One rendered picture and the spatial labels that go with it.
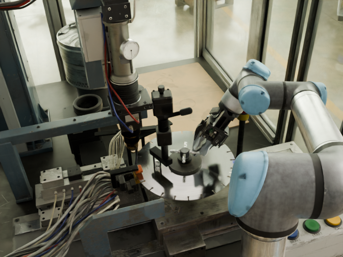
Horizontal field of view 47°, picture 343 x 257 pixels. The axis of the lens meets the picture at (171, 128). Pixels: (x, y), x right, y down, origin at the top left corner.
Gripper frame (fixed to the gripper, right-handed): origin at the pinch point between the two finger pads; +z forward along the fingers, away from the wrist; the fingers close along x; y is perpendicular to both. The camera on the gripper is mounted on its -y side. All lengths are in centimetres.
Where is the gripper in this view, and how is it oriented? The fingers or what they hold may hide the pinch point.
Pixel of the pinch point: (196, 151)
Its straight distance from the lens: 130.1
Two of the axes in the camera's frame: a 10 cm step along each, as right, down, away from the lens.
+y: -1.4, 4.4, -8.8
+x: 8.6, 5.0, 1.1
